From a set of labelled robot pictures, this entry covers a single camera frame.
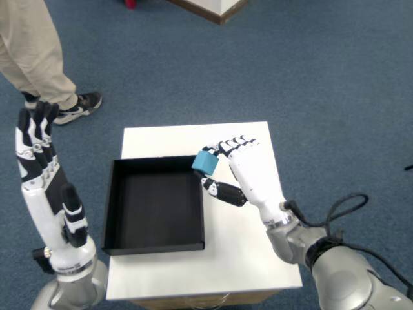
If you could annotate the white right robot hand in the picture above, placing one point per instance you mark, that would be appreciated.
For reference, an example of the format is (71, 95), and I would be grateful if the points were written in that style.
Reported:
(255, 177)

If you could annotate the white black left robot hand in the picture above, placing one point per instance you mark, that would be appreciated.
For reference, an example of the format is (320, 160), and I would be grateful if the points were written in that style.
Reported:
(38, 210)

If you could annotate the blue cube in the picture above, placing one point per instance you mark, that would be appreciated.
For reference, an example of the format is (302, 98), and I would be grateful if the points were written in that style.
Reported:
(205, 163)

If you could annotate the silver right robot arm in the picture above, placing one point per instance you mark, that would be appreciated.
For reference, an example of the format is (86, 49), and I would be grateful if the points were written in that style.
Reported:
(342, 274)

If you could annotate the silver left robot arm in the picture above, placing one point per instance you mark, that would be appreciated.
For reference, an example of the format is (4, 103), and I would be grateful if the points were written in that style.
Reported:
(77, 287)

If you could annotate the black open box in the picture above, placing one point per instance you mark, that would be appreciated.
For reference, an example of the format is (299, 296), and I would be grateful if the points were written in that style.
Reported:
(155, 213)

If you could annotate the black left wrist connector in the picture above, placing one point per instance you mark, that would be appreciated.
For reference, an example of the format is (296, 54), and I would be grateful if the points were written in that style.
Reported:
(40, 260)

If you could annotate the white wooden table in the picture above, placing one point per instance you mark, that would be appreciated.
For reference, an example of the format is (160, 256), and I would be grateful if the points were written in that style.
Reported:
(226, 258)

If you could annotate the black white sneaker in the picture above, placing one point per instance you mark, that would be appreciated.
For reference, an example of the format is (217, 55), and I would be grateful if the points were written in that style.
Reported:
(30, 100)
(84, 105)

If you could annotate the black object at edge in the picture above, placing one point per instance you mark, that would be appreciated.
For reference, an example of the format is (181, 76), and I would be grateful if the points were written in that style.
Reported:
(409, 167)

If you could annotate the beige trousers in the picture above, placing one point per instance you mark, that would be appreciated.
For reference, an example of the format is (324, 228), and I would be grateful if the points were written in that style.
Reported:
(29, 48)

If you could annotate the white cabinet with brown base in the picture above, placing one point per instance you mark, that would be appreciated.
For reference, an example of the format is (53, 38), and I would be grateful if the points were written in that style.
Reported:
(222, 6)

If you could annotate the red object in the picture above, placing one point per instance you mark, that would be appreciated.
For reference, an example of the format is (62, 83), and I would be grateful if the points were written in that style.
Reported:
(130, 4)

